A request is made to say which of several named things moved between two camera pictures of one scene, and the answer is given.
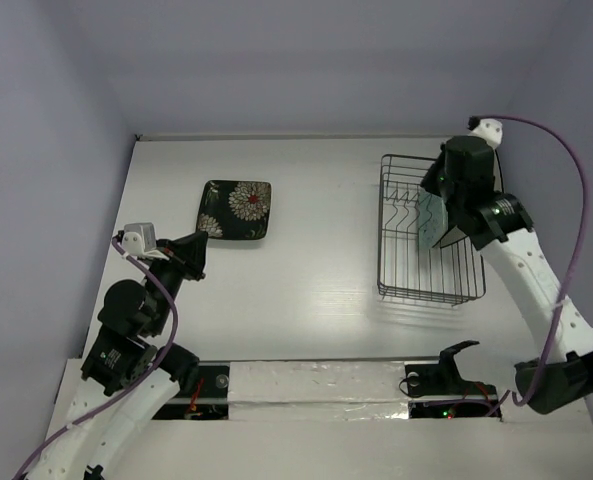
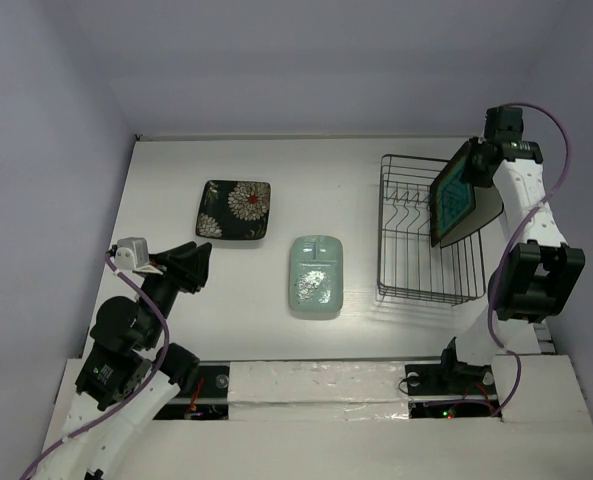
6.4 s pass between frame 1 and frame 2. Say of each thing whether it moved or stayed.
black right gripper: moved
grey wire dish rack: stayed
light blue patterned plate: moved
